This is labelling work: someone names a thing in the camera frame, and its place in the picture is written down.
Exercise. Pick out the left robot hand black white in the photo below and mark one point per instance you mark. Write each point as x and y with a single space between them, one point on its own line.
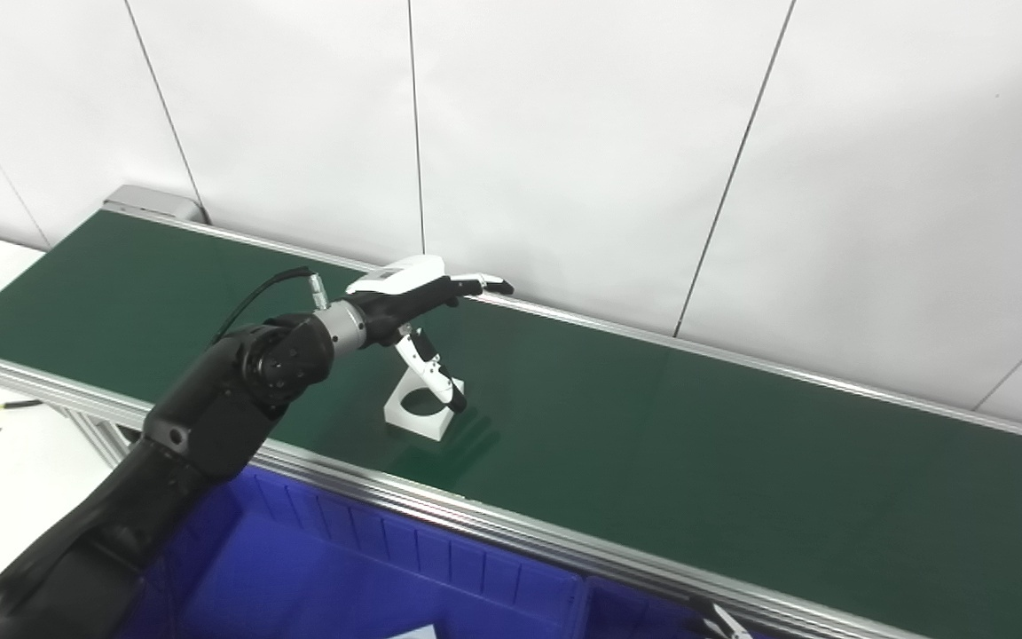
404 293

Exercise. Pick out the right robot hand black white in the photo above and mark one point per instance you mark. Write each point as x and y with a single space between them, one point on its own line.
719 626

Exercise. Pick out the white square part round hole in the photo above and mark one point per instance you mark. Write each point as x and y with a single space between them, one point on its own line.
413 424
418 633

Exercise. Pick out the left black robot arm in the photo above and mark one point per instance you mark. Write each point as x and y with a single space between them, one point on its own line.
200 417

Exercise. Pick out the blue plastic bin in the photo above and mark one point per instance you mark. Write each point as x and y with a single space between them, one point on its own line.
342 568
635 612

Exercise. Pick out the green conveyor belt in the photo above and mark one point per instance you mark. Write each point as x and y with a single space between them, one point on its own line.
475 510
697 444

